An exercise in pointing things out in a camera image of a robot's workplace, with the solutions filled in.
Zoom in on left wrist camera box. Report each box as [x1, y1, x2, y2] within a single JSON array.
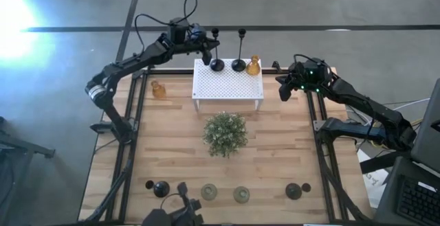
[[188, 22, 208, 44]]

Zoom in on artificial green plant white flowers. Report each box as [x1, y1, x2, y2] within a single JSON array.
[[201, 111, 250, 159]]

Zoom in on black metal stand leg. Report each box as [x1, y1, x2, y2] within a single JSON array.
[[0, 115, 57, 226]]

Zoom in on short black candlestick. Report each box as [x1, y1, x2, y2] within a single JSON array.
[[284, 182, 313, 201], [144, 179, 171, 199]]

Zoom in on amber ribbed glass candle holder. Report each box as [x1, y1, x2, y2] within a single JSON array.
[[150, 79, 168, 100], [245, 54, 262, 77]]

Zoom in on clear green glass candle holder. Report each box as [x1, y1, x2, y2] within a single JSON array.
[[200, 183, 219, 202], [232, 185, 251, 205]]

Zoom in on tall black candlestick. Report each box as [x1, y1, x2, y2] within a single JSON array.
[[230, 28, 248, 73], [209, 27, 226, 73]]

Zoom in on black device with cable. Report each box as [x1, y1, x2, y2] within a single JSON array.
[[141, 181, 205, 226]]

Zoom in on black keyboard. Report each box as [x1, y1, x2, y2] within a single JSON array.
[[396, 177, 440, 226]]

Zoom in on computer monitor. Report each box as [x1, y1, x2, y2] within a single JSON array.
[[410, 78, 440, 174]]

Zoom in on white perforated metal shelf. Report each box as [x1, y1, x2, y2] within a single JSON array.
[[191, 58, 265, 112]]

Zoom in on black aluminium table frame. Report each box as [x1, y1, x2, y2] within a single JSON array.
[[78, 60, 374, 225]]

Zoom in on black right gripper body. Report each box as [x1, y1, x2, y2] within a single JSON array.
[[288, 58, 334, 93]]

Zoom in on black computer desk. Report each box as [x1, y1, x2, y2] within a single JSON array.
[[372, 155, 440, 226]]

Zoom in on white cable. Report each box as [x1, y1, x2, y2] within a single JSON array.
[[382, 97, 432, 112]]

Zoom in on white paper with writing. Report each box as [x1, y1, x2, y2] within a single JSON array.
[[357, 148, 390, 210]]

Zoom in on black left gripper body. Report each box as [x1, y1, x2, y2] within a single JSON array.
[[160, 16, 209, 54]]

